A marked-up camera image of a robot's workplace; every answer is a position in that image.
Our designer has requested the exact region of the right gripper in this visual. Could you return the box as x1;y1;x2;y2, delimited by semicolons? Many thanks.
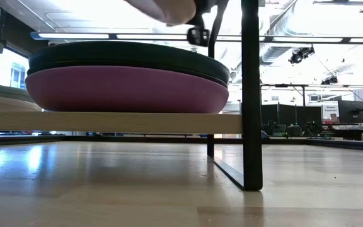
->
186;0;230;48

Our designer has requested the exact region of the black plate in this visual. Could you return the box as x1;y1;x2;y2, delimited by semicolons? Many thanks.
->
26;59;229;90

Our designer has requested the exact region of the teal plate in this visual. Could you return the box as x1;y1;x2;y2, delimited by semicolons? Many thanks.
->
28;40;231;84

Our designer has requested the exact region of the purple plate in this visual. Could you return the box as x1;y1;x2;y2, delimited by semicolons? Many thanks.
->
25;65;230;115

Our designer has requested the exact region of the light blue plate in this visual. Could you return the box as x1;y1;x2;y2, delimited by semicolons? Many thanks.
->
0;81;36;103

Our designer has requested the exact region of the black overhead spotlight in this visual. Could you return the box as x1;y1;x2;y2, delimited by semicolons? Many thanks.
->
321;75;339;86
288;46;316;65

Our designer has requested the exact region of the long ceiling light strip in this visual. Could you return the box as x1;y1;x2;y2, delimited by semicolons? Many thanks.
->
30;31;363;45

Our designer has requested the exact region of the white printed sign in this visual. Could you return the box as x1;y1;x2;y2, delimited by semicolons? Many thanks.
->
321;102;340;120

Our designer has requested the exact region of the black computer monitor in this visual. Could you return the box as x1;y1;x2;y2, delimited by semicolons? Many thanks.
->
337;100;363;124

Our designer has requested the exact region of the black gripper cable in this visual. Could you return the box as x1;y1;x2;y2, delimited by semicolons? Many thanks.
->
207;0;230;59

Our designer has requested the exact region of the wooden shelf with black frame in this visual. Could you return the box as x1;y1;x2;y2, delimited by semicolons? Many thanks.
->
0;0;263;192

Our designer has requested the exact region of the black partition wall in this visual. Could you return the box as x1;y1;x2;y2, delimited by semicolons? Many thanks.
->
260;103;323;125

